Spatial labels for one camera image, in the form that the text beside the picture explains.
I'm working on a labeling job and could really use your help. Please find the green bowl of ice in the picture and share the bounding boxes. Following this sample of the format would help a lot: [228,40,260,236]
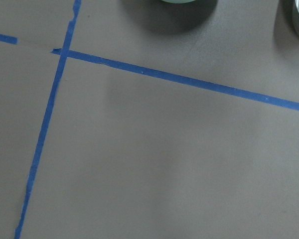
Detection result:
[161,0,196,4]

